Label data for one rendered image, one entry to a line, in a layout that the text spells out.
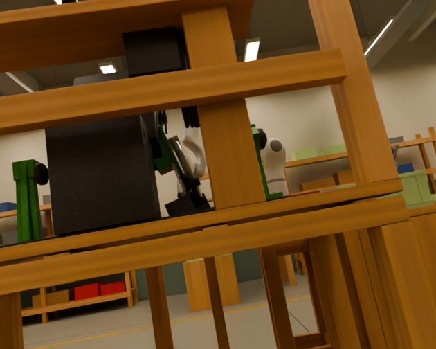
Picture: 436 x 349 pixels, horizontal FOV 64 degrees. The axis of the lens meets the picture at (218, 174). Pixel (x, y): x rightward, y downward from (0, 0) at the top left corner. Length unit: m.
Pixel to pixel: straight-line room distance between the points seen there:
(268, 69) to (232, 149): 0.25
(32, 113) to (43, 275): 0.42
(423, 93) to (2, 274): 8.32
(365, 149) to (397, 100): 7.31
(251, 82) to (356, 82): 0.32
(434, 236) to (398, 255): 0.83
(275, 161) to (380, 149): 0.87
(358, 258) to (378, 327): 0.31
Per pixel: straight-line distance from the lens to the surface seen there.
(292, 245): 1.78
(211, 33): 1.13
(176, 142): 1.34
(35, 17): 1.21
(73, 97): 1.04
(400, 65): 8.74
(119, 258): 0.97
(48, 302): 7.06
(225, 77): 1.00
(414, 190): 1.90
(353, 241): 1.78
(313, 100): 7.74
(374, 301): 1.83
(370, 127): 1.11
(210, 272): 1.72
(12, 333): 1.77
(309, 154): 6.74
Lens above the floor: 0.79
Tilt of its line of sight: 11 degrees up
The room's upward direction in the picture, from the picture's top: 10 degrees counter-clockwise
